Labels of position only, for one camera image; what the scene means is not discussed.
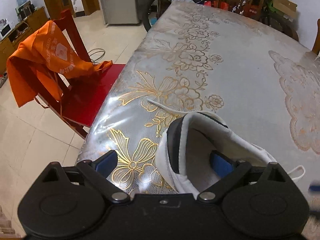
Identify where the white black-striped sneaker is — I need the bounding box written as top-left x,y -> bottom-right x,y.
155,113 -> 268,197

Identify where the red wooden chair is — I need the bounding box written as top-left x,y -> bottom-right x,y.
35,8 -> 127,140

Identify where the orange bag on chair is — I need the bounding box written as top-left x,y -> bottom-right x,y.
7,20 -> 113,107

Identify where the wooden sideboard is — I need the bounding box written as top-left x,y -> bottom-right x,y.
0,7 -> 48,75

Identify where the white microwave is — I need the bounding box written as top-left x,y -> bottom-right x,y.
0,23 -> 11,38

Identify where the cardboard box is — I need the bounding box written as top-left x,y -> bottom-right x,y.
271,0 -> 297,22

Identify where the silver refrigerator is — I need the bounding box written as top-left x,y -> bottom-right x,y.
96,0 -> 153,27

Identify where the black bicycle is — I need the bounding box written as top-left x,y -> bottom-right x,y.
142,0 -> 299,41

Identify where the wooden chair by wall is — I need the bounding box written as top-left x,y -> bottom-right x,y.
312,19 -> 320,55

